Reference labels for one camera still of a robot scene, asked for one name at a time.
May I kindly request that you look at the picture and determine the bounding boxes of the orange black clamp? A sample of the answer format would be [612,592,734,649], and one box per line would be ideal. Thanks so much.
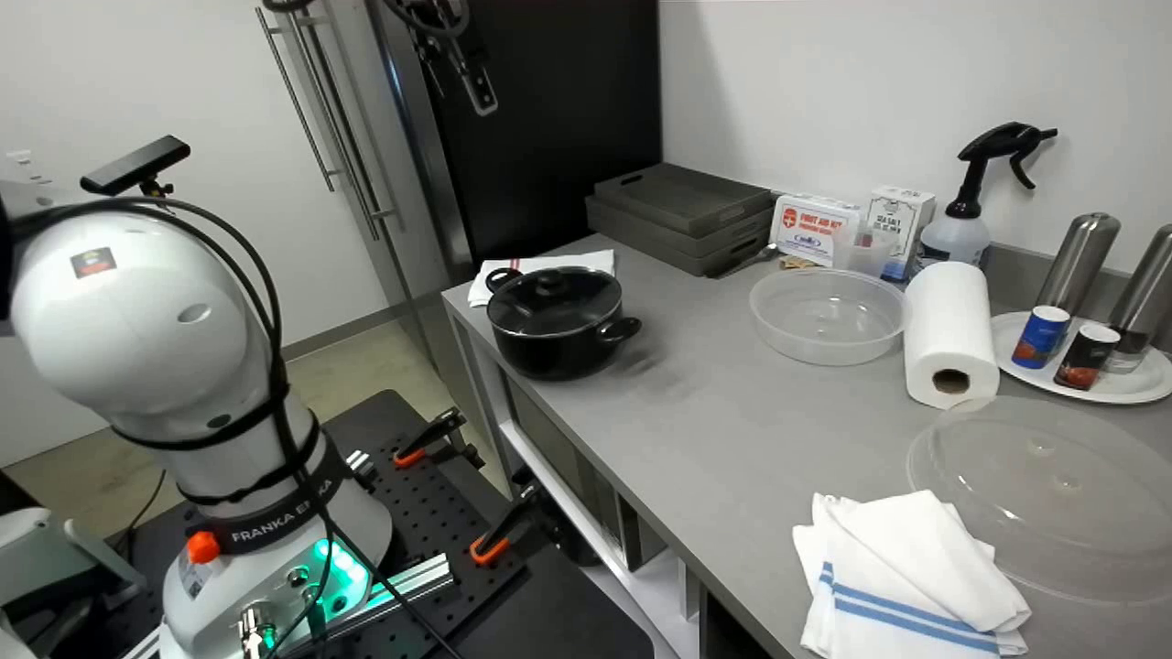
[393,406,482,470]
[466,488,540,566]

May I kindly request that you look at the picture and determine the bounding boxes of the upper orange black clamp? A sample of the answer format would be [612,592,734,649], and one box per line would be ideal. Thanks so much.
[393,406,482,470]

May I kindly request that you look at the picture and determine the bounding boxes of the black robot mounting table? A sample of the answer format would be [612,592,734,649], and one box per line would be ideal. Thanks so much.
[106,388,657,659]

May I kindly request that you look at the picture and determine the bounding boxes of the black-top spray bottle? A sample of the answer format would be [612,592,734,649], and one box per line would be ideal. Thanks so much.
[916,119,1056,267]

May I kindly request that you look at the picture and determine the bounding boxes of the steel shaker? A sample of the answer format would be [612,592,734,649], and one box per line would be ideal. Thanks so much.
[1110,223,1172,345]
[1036,213,1121,312]

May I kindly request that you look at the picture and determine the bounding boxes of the red white first aid box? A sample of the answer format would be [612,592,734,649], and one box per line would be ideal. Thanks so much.
[768,195,859,267]

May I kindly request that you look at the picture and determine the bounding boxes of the lower orange black clamp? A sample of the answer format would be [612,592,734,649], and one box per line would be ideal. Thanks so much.
[466,488,540,566]

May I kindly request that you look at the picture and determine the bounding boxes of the glass pot lid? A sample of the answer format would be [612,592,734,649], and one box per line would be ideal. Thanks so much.
[486,267,623,337]

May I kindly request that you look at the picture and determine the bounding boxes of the blue spice jar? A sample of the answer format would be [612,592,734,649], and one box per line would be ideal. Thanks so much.
[1011,305,1068,369]

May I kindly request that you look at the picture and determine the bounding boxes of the left steel shaker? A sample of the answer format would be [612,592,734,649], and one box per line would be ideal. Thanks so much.
[1036,213,1121,312]

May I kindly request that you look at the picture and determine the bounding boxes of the right steel shaker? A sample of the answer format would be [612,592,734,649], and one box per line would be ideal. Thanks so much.
[1110,223,1172,345]

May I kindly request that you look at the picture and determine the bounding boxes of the white round plate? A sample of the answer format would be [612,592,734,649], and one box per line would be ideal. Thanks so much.
[992,312,1172,406]

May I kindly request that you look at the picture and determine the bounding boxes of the black cooking pot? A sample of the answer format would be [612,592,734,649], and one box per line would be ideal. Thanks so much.
[486,267,642,379]

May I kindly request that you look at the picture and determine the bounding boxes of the dark grey stacked trays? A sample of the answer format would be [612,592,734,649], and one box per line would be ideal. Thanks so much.
[585,163,773,277]

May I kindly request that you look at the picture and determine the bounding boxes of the white paper towel roll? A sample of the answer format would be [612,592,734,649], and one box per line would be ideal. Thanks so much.
[903,258,999,411]

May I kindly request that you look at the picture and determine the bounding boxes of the stainless steel refrigerator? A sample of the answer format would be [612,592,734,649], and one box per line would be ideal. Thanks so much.
[254,0,668,305]

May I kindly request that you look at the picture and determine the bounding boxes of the large clear plastic lid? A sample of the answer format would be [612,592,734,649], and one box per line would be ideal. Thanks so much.
[903,399,1172,604]

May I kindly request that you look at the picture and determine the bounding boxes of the small white carton box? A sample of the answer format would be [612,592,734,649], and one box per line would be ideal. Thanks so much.
[850,186,934,280]

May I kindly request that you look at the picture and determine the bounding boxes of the clear plastic bowl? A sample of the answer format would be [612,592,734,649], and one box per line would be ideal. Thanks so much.
[747,271,903,367]

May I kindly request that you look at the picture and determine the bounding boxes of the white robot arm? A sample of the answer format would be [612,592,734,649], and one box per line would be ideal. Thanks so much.
[11,207,393,659]

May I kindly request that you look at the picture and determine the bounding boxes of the blue striped white towel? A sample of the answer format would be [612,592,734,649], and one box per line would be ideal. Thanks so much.
[791,492,1032,659]

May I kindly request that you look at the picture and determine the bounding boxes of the dark red spice jar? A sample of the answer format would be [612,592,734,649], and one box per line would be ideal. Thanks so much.
[1056,323,1121,391]

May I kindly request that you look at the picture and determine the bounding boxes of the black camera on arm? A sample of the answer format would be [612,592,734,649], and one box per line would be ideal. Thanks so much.
[79,136,192,196]

